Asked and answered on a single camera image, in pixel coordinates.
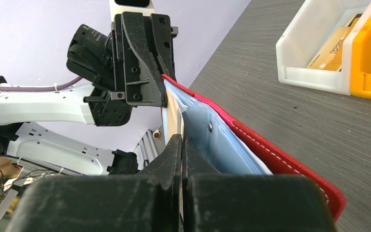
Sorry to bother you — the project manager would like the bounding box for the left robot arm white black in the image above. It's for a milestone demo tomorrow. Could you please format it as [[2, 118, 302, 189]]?
[[0, 12, 178, 175]]

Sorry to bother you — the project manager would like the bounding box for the small beige spool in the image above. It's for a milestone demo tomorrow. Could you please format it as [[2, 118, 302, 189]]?
[[153, 130, 161, 139]]

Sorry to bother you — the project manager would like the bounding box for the red card holder wallet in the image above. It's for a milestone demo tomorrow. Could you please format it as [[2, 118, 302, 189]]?
[[162, 74, 346, 221]]

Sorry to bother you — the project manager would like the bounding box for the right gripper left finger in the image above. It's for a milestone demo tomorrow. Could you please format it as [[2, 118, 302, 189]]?
[[7, 134, 182, 232]]

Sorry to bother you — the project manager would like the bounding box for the white plastic bin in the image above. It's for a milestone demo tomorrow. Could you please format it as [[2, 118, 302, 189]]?
[[276, 0, 371, 95]]

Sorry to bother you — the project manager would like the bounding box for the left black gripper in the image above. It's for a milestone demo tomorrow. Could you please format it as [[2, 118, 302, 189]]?
[[66, 12, 177, 126]]

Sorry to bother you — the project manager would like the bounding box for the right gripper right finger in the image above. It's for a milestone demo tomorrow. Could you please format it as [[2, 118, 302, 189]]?
[[183, 137, 336, 232]]

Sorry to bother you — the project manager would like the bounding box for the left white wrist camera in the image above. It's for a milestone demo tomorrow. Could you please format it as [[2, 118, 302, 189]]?
[[109, 0, 156, 22]]

